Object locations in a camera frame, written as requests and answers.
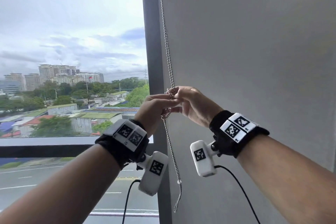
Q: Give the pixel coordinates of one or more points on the person's left hand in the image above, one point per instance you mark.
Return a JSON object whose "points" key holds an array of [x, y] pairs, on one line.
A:
{"points": [[151, 111]]}

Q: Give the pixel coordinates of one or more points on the person's right hand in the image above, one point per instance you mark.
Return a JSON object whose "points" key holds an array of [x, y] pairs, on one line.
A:
{"points": [[199, 108]]}

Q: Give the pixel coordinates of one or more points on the person's left fingers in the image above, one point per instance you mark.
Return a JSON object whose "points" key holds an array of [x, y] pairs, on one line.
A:
{"points": [[165, 101]]}

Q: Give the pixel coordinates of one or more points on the person's right fingers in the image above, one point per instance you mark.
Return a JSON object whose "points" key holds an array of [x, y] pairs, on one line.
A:
{"points": [[185, 95]]}

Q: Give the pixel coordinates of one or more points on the person's left forearm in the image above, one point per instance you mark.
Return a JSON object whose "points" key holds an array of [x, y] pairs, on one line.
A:
{"points": [[68, 187]]}

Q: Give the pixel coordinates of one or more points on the person's right forearm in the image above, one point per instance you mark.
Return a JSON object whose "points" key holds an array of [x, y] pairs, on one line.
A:
{"points": [[288, 176]]}

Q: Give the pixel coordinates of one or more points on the grey roller blind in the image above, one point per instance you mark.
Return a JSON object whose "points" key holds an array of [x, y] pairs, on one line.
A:
{"points": [[249, 42]]}

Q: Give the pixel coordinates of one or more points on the glass window pane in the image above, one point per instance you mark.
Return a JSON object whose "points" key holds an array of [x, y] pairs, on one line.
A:
{"points": [[70, 48]]}

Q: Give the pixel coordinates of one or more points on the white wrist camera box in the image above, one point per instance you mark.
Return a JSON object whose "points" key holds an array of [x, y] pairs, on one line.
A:
{"points": [[153, 174], [203, 158]]}

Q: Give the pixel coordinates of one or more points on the grey vertical window frame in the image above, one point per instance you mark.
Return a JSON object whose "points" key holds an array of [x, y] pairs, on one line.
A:
{"points": [[152, 34]]}

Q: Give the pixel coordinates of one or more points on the dark horizontal window rail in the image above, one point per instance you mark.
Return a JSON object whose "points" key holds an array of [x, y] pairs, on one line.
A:
{"points": [[44, 147]]}

